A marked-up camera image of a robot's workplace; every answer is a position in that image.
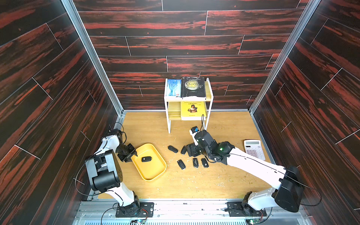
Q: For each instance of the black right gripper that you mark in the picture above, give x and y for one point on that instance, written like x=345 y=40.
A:
x=194 y=149

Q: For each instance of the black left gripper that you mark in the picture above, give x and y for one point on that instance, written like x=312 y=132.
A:
x=126 y=158

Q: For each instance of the yellow storage tray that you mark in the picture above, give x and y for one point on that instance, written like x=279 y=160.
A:
x=149 y=171

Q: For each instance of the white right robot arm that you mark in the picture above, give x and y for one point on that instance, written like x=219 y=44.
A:
x=286 y=189

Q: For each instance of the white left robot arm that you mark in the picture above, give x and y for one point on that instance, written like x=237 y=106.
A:
x=105 y=174

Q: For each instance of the black flip car key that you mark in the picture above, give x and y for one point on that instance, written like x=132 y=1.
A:
x=181 y=164

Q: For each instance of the yellow book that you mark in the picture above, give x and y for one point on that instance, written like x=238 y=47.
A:
x=193 y=111

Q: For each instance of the white calculator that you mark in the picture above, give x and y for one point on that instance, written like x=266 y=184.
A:
x=254 y=148

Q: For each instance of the white metal shelf rack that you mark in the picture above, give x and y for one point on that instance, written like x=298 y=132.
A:
x=188 y=99

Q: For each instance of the black hardcover book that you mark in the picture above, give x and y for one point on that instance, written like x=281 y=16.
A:
x=193 y=87

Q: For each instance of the blue book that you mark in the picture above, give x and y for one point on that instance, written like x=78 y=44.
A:
x=174 y=88

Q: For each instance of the black car key with ring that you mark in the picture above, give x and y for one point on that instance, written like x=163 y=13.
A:
x=204 y=162

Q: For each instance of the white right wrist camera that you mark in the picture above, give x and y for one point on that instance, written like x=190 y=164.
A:
x=193 y=131

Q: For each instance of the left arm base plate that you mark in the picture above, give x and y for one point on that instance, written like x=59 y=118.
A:
x=136 y=210

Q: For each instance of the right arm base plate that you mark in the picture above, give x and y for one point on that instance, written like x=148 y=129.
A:
x=239 y=209

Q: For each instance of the aluminium rail frame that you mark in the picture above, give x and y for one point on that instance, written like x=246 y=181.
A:
x=186 y=212

